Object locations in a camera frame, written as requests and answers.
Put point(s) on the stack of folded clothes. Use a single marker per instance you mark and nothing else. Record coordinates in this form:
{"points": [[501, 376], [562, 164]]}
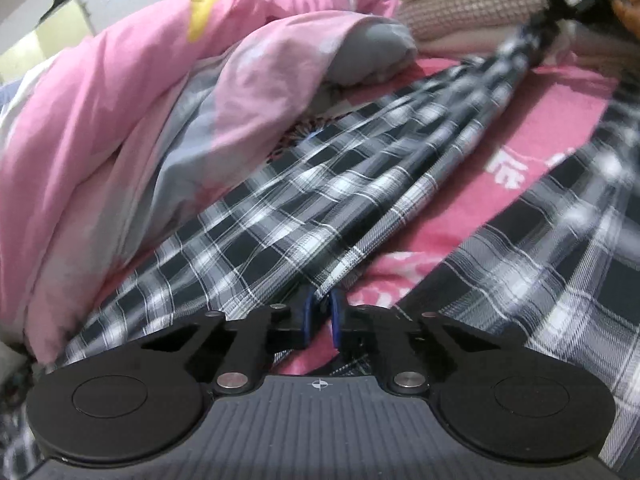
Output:
{"points": [[475, 10]]}

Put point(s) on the pale yellow cabinet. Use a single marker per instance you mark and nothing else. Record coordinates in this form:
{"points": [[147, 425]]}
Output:
{"points": [[55, 30]]}

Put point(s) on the person's right hand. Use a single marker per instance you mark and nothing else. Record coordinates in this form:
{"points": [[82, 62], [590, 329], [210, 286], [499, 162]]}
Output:
{"points": [[631, 12]]}

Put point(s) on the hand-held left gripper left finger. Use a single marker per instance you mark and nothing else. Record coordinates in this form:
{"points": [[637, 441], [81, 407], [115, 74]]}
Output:
{"points": [[306, 317]]}

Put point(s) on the pink floral bed sheet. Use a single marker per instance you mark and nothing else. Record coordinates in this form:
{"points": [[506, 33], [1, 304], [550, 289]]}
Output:
{"points": [[525, 125]]}

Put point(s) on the black white plaid pants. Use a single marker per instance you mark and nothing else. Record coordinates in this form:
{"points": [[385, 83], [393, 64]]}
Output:
{"points": [[300, 200]]}

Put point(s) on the pink floral quilt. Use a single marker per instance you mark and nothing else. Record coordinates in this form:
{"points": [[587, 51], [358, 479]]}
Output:
{"points": [[125, 110]]}

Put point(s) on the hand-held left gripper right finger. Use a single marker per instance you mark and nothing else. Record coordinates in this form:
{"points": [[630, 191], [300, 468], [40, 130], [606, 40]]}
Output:
{"points": [[336, 317]]}

